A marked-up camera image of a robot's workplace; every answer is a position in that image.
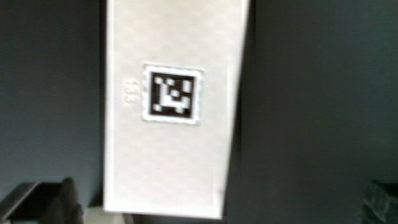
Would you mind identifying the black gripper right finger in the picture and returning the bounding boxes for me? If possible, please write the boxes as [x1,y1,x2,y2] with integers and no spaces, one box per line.
[361,181,398,224]

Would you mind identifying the white box with marker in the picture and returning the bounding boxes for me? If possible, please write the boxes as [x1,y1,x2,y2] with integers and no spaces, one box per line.
[104,0,251,219]

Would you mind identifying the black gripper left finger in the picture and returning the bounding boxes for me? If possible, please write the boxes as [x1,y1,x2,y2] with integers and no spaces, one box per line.
[0,177,84,224]

